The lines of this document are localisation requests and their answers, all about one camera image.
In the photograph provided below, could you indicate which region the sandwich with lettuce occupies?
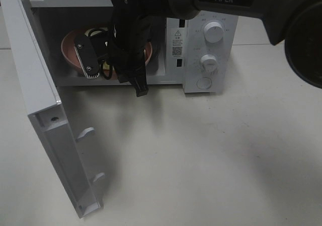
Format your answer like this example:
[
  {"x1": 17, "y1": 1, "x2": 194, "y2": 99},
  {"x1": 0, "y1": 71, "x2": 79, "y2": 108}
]
[{"x1": 85, "y1": 27, "x2": 110, "y2": 71}]

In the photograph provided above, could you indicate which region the pink round plate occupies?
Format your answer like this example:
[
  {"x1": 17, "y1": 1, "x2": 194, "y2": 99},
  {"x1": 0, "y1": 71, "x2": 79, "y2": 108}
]
[{"x1": 61, "y1": 29, "x2": 153, "y2": 76}]

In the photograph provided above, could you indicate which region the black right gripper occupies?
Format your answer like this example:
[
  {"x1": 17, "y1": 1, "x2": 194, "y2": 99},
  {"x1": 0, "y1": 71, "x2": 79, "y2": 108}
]
[{"x1": 100, "y1": 12, "x2": 153, "y2": 97}]

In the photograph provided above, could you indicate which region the upper white power knob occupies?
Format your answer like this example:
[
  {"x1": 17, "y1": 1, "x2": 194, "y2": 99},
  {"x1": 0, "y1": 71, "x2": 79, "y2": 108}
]
[{"x1": 204, "y1": 21, "x2": 224, "y2": 43}]

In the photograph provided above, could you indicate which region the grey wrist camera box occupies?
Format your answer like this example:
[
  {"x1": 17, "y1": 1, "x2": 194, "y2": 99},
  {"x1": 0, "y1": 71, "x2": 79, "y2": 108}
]
[{"x1": 74, "y1": 34, "x2": 100, "y2": 79}]

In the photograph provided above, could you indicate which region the round door release button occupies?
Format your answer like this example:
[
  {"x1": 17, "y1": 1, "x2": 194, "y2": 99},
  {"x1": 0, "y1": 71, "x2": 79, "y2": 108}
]
[{"x1": 197, "y1": 78, "x2": 212, "y2": 90}]

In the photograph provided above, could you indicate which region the white microwave oven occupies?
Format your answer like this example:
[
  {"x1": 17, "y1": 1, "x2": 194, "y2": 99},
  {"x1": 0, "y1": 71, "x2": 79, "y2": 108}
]
[{"x1": 29, "y1": 0, "x2": 238, "y2": 94}]

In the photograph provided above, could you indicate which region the white microwave door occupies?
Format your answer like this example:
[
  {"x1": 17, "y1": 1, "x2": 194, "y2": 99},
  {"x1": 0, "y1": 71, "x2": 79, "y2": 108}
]
[{"x1": 1, "y1": 0, "x2": 105, "y2": 218}]

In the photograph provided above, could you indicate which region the lower white timer knob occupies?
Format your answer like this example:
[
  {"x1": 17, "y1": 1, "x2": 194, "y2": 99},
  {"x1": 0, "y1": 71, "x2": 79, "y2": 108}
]
[{"x1": 200, "y1": 54, "x2": 218, "y2": 73}]

